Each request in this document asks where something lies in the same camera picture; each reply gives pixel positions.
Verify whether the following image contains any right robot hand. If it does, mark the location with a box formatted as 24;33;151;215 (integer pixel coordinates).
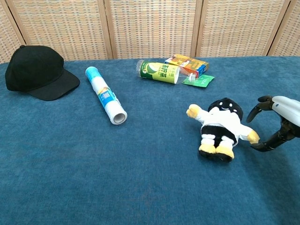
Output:
246;95;300;152

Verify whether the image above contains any black white plush toy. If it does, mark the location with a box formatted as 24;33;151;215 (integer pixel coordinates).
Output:
186;97;261;163

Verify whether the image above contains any green tea sachet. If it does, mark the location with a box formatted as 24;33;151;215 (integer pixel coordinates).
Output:
182;74;216;88

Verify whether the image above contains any orange yellow carton box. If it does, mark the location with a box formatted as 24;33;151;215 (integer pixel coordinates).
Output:
165;54;210;79

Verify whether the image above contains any green label plastic tea bottle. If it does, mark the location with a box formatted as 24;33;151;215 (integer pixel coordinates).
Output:
136;60;196;85

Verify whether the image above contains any woven folding screen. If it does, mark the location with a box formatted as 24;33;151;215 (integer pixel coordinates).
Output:
0;0;300;64

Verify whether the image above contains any blue table cloth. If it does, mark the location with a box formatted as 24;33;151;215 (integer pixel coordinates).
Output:
0;55;300;225

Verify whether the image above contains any white plastic wrap roll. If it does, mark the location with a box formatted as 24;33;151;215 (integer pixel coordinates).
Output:
85;66;128;126

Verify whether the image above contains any black baseball cap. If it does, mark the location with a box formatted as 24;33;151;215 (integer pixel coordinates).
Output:
5;45;81;102

